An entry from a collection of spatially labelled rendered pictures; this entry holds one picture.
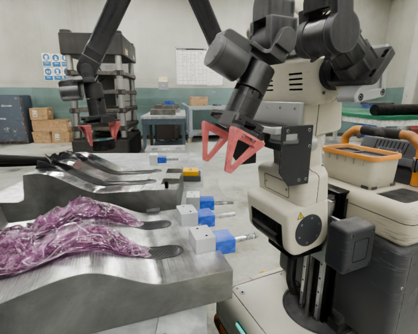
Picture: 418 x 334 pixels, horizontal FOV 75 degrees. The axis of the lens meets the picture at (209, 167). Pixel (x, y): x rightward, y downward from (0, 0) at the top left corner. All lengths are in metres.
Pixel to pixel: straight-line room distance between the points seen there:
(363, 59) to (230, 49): 0.30
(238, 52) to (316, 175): 0.48
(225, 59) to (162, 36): 6.88
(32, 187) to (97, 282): 0.44
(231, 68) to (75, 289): 0.40
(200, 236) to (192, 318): 0.13
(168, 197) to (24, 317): 0.39
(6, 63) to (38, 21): 1.24
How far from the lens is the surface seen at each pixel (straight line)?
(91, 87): 0.98
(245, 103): 0.50
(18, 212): 0.85
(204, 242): 0.49
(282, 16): 0.55
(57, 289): 0.43
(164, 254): 0.51
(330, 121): 0.89
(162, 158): 1.28
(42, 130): 7.64
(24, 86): 8.15
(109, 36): 0.95
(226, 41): 0.49
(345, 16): 0.62
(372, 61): 0.70
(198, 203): 0.74
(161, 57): 7.28
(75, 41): 4.89
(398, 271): 1.03
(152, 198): 0.71
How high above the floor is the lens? 1.12
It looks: 15 degrees down
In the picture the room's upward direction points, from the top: straight up
